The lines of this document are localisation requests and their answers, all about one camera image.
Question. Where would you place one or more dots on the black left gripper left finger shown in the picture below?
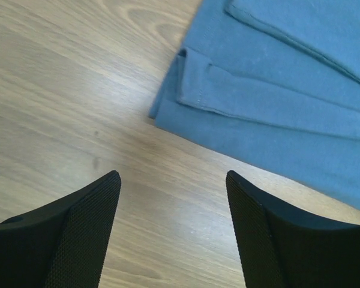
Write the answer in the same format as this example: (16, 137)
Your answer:
(63, 243)

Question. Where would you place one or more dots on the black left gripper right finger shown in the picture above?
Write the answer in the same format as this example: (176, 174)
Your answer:
(281, 245)

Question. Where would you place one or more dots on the grey-blue t-shirt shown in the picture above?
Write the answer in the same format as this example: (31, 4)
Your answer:
(275, 84)

